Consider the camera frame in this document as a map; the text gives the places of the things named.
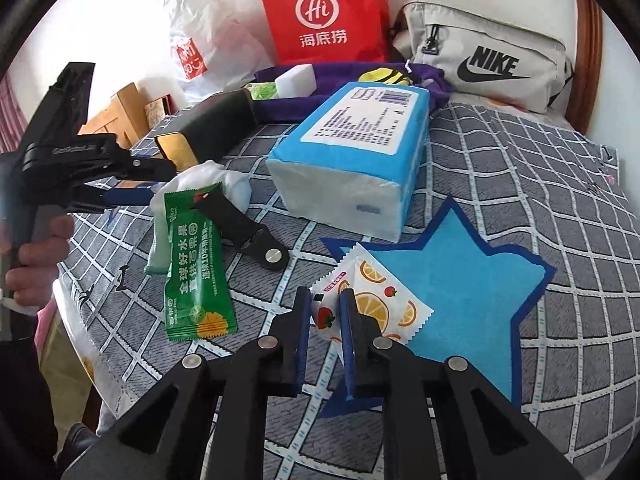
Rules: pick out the reddish brown box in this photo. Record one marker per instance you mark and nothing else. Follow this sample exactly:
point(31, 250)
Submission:
point(159, 110)

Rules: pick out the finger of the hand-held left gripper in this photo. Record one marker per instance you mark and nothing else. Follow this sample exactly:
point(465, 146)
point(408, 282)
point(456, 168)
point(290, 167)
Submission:
point(142, 166)
point(125, 196)

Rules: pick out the green snack packet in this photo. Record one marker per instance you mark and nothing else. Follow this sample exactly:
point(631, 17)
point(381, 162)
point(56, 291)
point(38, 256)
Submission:
point(195, 270)

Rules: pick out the light grey waist bag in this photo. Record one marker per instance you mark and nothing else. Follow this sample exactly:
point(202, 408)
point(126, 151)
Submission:
point(480, 60)

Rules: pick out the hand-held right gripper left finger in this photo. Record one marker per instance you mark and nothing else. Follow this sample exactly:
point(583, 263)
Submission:
point(300, 360)

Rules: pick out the blue star shaped mat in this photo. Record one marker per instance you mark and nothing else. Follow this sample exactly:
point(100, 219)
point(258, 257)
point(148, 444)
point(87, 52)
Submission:
point(465, 300)

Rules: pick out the black shoe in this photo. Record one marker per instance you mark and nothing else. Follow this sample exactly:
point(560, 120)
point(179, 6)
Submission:
point(77, 442)

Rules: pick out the cardboard box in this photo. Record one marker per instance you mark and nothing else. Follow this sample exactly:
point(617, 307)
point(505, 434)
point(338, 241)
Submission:
point(120, 112)

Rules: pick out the blue tissue pack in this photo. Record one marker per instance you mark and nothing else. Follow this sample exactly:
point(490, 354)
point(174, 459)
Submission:
point(350, 160)

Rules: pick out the pink curtain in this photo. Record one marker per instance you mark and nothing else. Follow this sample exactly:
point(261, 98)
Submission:
point(11, 115)

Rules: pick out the green crumpled wrapper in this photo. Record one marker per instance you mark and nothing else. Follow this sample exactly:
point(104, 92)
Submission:
point(262, 91)

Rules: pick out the purple towel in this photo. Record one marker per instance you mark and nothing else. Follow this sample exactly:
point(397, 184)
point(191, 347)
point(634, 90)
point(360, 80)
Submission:
point(340, 77)

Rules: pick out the white sponge block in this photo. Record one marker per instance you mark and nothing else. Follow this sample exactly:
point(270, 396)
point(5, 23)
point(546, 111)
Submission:
point(296, 81)

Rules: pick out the white plastic bag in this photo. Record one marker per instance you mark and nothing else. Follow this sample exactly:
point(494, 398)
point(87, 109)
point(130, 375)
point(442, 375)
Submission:
point(215, 45)

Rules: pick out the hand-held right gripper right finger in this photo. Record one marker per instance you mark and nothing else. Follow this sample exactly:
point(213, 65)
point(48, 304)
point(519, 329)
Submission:
point(351, 355)

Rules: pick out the fruit printed snack packet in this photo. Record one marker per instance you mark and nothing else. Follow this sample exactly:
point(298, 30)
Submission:
point(385, 300)

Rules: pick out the person's left forearm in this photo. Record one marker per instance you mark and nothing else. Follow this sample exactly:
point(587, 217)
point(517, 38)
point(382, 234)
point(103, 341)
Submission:
point(22, 400)

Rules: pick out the wooden headboard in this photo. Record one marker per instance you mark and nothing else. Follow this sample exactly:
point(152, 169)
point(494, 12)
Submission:
point(590, 45)

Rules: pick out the person's left hand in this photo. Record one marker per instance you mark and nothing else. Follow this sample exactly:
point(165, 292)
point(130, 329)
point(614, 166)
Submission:
point(45, 255)

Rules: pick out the yellow black striped toy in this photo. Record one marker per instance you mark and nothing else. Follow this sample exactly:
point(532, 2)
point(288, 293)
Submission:
point(385, 76)

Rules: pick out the white cloth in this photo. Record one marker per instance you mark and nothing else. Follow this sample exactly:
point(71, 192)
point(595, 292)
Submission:
point(220, 180)

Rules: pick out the red paper bag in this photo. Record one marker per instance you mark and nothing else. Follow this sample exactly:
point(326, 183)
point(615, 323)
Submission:
point(325, 15)

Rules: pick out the black pouch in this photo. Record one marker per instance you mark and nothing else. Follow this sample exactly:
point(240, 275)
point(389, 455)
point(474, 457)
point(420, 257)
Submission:
point(215, 120)

